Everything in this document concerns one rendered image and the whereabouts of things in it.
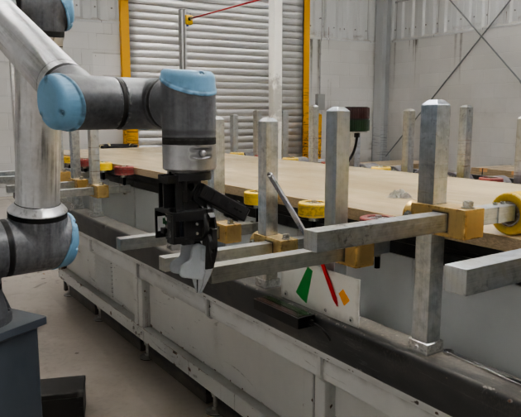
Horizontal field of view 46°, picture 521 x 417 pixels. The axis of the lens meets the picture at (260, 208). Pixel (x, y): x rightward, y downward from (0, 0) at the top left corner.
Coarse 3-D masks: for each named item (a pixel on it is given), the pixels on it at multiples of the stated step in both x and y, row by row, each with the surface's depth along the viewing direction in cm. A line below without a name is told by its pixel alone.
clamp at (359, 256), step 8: (344, 248) 122; (352, 248) 120; (360, 248) 120; (368, 248) 121; (344, 256) 123; (352, 256) 120; (360, 256) 120; (368, 256) 122; (344, 264) 123; (352, 264) 121; (360, 264) 121; (368, 264) 122
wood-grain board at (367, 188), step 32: (128, 160) 295; (160, 160) 295; (256, 160) 295; (288, 160) 295; (288, 192) 174; (320, 192) 174; (352, 192) 174; (384, 192) 174; (416, 192) 174; (448, 192) 174; (480, 192) 174
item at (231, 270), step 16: (256, 256) 113; (272, 256) 113; (288, 256) 115; (304, 256) 117; (320, 256) 119; (336, 256) 121; (224, 272) 107; (240, 272) 109; (256, 272) 111; (272, 272) 113
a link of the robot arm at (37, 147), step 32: (32, 0) 138; (64, 0) 143; (64, 32) 148; (32, 96) 146; (32, 128) 148; (32, 160) 150; (32, 192) 153; (32, 224) 153; (64, 224) 160; (32, 256) 155; (64, 256) 161
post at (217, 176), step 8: (216, 120) 163; (216, 128) 164; (216, 136) 164; (224, 152) 166; (224, 160) 166; (216, 168) 165; (224, 168) 167; (216, 176) 166; (224, 176) 167; (208, 184) 168; (216, 184) 166; (224, 184) 167; (224, 192) 168; (216, 216) 167; (224, 216) 169
